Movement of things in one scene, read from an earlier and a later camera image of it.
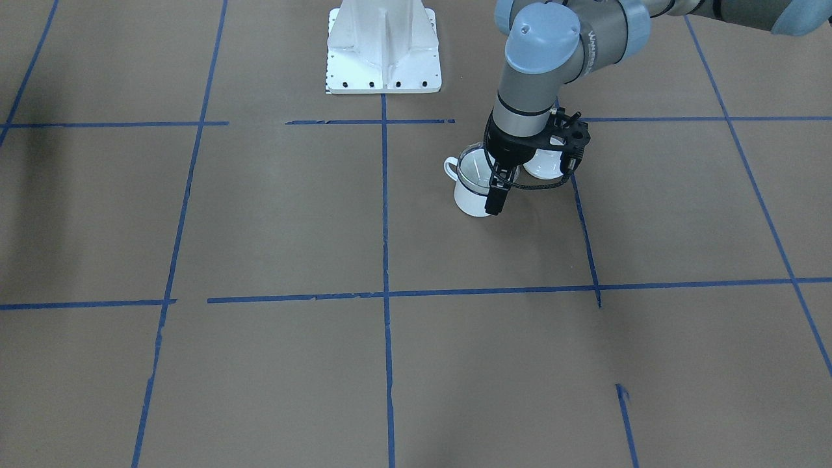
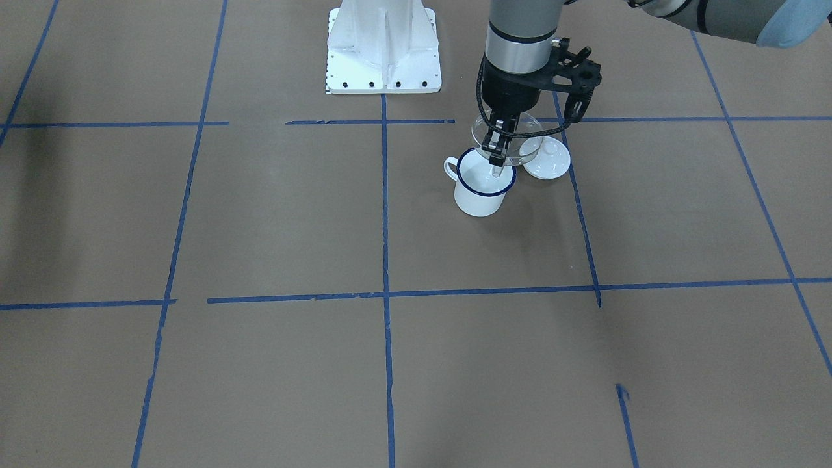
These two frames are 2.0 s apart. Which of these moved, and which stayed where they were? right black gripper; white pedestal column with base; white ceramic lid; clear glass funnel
Moved: right black gripper; clear glass funnel
Stayed: white ceramic lid; white pedestal column with base
